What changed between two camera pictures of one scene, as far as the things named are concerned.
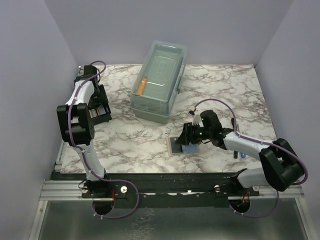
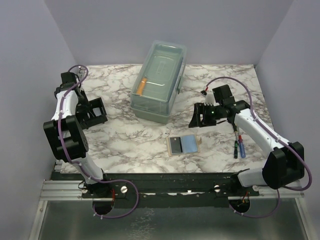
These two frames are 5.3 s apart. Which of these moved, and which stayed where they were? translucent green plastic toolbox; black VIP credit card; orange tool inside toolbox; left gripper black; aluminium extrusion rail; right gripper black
Moved: right gripper black; left gripper black
Stayed: translucent green plastic toolbox; orange tool inside toolbox; black VIP credit card; aluminium extrusion rail
